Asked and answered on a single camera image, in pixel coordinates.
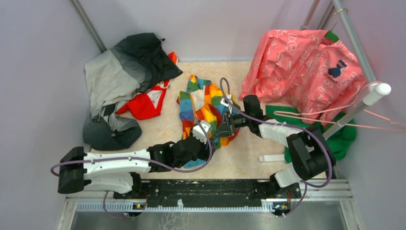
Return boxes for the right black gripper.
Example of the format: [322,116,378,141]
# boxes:
[212,110,251,138]

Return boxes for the rainbow striped jacket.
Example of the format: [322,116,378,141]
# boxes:
[176,75,241,169]

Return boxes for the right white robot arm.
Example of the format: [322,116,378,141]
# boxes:
[213,95,336,197]

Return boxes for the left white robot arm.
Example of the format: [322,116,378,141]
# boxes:
[51,136,216,198]

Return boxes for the pink patterned jacket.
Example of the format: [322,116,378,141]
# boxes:
[240,30,366,121]

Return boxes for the grey black jacket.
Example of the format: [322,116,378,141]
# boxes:
[83,33,182,151]

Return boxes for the red white garment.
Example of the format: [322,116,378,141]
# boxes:
[112,50,170,120]

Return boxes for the white clothes rack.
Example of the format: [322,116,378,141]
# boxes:
[258,0,392,163]

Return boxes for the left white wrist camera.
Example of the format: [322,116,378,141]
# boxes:
[192,120,212,144]

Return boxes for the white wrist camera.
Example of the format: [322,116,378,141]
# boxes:
[220,94,232,108]
[192,120,212,144]

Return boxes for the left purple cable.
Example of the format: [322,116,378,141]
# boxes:
[50,120,214,219]

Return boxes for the purple cable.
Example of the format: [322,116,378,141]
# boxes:
[219,77,334,218]
[50,120,214,219]

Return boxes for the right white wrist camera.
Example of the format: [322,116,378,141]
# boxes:
[220,94,232,108]

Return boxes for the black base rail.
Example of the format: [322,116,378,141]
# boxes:
[113,179,302,208]

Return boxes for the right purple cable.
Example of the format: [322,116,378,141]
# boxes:
[219,77,334,218]

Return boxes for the pink wire hanger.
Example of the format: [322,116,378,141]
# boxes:
[274,81,406,133]

